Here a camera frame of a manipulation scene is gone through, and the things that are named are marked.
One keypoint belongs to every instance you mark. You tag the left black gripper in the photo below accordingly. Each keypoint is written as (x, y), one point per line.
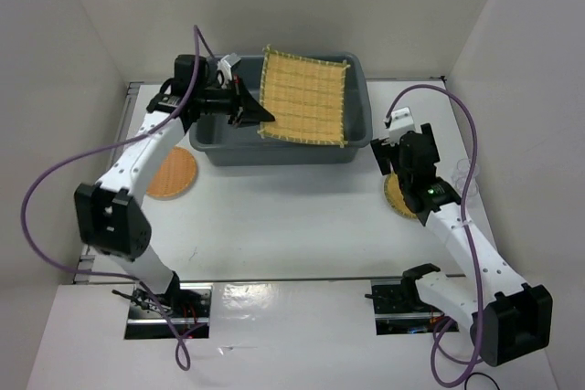
(244, 108)

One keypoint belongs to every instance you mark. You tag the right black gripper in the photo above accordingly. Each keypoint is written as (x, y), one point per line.
(384, 153)

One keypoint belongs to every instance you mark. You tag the green-rimmed round bamboo tray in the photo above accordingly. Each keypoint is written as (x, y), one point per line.
(395, 198)

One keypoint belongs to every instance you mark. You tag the square bamboo mat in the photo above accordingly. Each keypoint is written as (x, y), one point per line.
(306, 97)

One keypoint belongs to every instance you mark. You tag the orange round woven tray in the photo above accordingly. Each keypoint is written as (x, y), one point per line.
(175, 176)

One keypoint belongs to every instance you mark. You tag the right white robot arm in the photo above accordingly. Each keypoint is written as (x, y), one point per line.
(505, 316)

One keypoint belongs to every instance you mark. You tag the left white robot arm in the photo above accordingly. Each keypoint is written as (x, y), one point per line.
(109, 212)

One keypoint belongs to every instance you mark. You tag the grey plastic bin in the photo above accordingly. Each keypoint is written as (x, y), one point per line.
(225, 145)

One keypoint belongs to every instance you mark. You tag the far clear plastic cup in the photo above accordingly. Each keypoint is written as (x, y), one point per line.
(463, 169)

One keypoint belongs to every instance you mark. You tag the clear plastic cup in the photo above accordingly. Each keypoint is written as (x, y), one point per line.
(463, 169)
(459, 183)

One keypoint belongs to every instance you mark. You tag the near clear plastic cup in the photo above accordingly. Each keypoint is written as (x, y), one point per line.
(459, 183)

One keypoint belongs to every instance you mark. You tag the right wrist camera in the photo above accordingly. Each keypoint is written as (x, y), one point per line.
(398, 123)

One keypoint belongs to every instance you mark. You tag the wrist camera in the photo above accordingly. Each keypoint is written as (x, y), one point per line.
(226, 67)
(398, 123)

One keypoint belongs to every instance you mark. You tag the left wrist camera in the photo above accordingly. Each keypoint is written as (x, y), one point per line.
(226, 67)

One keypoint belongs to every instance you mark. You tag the aluminium frame rail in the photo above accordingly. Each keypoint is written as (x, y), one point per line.
(98, 266)

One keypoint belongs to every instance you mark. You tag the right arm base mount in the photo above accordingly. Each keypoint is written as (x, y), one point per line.
(395, 314)

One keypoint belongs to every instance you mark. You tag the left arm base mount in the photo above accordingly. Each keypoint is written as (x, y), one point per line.
(190, 318)

